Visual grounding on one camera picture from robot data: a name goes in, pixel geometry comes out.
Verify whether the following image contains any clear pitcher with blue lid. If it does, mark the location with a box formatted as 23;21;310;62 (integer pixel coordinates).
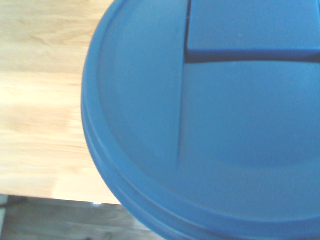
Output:
81;0;320;240

